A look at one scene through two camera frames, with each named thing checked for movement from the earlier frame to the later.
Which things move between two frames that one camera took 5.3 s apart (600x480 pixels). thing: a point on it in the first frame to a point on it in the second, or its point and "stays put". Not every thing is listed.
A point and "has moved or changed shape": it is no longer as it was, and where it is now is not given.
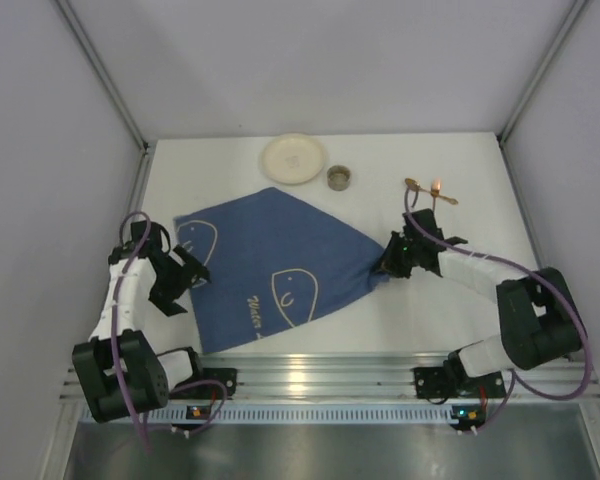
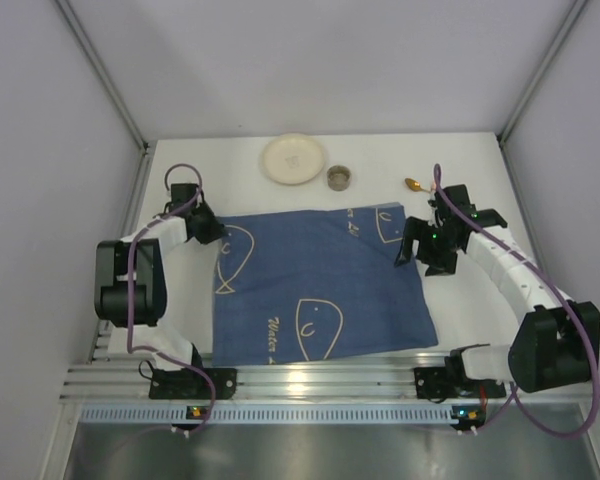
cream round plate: x=293 y=158 stays put
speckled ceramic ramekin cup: x=338 y=177 stays put
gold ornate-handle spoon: x=416 y=186 stays put
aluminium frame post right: x=576 y=11 stays put
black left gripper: x=181 y=279 to x=207 y=226
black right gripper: x=396 y=255 to x=431 y=248
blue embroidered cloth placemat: x=275 y=262 has moved or changed shape
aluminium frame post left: x=102 y=71 stays put
